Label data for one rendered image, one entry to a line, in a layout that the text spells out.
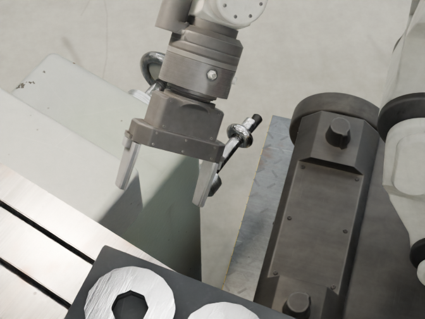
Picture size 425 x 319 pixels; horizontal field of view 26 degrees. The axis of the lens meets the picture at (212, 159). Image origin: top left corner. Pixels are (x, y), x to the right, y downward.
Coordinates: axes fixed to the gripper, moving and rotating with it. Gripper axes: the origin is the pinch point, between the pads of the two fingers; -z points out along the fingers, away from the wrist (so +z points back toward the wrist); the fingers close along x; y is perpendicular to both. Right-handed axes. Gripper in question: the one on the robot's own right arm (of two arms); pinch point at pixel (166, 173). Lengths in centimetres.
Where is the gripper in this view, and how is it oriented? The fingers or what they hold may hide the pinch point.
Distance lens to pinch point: 113.8
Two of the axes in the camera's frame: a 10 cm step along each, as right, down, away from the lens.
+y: 3.7, 2.4, -9.0
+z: 3.0, -9.5, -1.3
